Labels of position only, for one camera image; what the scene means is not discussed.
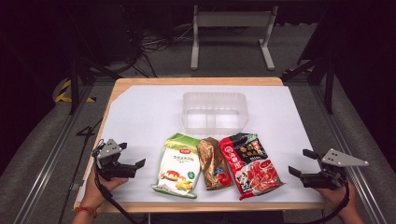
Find wooden table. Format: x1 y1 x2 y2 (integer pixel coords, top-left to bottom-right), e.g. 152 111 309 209
73 77 332 215

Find person's right hand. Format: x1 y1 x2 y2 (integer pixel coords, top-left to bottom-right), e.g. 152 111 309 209
314 181 360 215

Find black stand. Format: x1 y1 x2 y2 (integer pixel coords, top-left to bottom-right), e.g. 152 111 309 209
280 54 336 115
64 6 123 116

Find gold packet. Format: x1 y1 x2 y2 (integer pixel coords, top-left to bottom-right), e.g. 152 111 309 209
196 136 234 191

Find aluminium rail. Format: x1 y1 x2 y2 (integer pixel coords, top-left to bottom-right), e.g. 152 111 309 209
310 83 389 224
12 84 95 224

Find red bracelet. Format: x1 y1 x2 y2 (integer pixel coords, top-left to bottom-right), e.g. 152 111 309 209
73 205 99 218

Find green and white packet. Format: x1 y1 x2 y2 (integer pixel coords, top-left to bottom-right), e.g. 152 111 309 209
150 133 202 200

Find white table mat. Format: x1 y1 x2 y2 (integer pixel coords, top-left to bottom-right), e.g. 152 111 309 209
76 85 325 203

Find thin black tripod legs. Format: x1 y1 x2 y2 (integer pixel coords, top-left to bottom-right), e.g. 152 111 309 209
57 117 105 224

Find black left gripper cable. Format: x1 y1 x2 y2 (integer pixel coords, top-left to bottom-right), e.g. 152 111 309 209
92 139 139 224

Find yellow and black tape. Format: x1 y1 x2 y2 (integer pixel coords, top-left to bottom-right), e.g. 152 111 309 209
53 78 96 104

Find person's left hand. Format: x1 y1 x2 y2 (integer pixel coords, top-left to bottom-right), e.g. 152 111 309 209
81 167 130 210

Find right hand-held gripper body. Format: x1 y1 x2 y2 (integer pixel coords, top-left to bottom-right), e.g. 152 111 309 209
300 147 370 191

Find grey metal stand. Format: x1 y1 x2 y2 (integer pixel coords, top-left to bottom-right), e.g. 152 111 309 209
190 4 279 71

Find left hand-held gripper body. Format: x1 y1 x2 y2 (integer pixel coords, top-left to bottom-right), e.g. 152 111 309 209
94 138 138 182

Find bundle of floor cables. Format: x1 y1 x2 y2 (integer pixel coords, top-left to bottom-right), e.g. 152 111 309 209
122 12 194 78

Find red and black packet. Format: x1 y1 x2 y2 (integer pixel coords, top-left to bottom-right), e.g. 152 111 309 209
217 132 285 202

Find clear plastic container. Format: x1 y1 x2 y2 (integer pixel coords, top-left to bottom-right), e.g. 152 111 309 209
182 91 249 135

